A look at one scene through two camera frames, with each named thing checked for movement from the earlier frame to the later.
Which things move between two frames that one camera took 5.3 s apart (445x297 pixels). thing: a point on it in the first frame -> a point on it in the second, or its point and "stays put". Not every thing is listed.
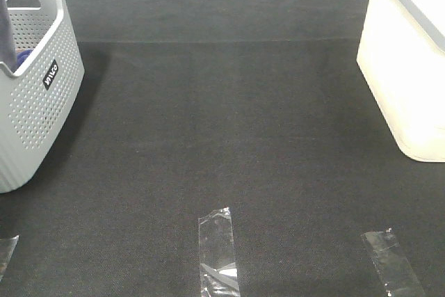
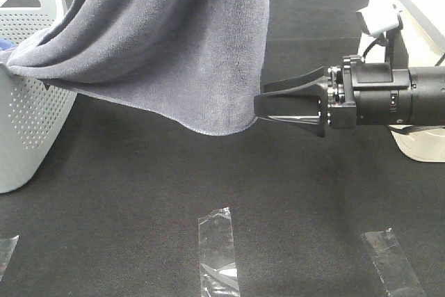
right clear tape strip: (399, 278) stays put
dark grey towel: (7, 53) -> (190, 37)
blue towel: (21, 55) -> (5, 44)
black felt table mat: (211, 85) stays put
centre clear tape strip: (217, 268) stays put
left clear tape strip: (7, 248) stays put
